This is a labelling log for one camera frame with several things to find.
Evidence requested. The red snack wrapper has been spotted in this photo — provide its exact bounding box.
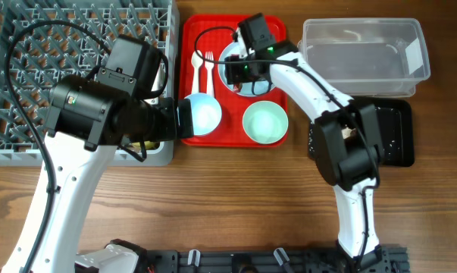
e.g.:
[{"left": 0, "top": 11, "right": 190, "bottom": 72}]
[{"left": 233, "top": 84, "right": 242, "bottom": 93}]

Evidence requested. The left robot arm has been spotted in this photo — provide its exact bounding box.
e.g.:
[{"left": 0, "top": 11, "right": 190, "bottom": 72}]
[{"left": 3, "top": 36, "right": 193, "bottom": 272}]

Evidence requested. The light blue bowl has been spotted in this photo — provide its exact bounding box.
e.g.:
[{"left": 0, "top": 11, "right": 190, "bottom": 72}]
[{"left": 186, "top": 93, "right": 222, "bottom": 137}]

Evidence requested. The black waste tray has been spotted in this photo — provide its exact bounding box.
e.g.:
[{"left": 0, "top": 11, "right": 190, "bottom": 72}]
[{"left": 308, "top": 95, "right": 415, "bottom": 168}]

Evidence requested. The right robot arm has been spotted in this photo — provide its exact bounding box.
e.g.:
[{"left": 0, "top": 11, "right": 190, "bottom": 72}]
[{"left": 224, "top": 14, "right": 383, "bottom": 271}]

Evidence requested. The white plastic fork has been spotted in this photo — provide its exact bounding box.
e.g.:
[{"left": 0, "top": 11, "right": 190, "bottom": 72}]
[{"left": 205, "top": 52, "right": 214, "bottom": 97}]

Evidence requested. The green bowl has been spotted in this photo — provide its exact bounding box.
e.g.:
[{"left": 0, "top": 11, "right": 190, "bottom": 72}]
[{"left": 242, "top": 101, "right": 289, "bottom": 145}]

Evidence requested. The red serving tray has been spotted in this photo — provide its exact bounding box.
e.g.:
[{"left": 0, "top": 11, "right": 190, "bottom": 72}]
[{"left": 178, "top": 14, "right": 287, "bottom": 148}]

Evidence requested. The white plastic spoon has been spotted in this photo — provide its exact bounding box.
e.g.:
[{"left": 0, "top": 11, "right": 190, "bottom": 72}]
[{"left": 191, "top": 50, "right": 204, "bottom": 94}]

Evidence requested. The clear plastic bin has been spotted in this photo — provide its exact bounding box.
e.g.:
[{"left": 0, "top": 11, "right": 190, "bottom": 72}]
[{"left": 298, "top": 17, "right": 430, "bottom": 97}]

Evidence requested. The yellow plastic cup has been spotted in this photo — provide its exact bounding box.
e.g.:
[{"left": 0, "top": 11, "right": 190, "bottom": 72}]
[{"left": 130, "top": 141, "right": 160, "bottom": 152}]

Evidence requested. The light blue plate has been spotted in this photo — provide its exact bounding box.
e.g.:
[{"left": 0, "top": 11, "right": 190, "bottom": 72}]
[{"left": 218, "top": 42, "right": 275, "bottom": 97}]

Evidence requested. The grey dishwasher rack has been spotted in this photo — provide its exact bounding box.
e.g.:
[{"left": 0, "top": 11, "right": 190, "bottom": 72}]
[{"left": 0, "top": 0, "right": 180, "bottom": 166}]

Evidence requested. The food scraps and rice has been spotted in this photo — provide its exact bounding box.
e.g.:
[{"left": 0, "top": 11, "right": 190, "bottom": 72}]
[{"left": 309, "top": 108, "right": 403, "bottom": 162}]

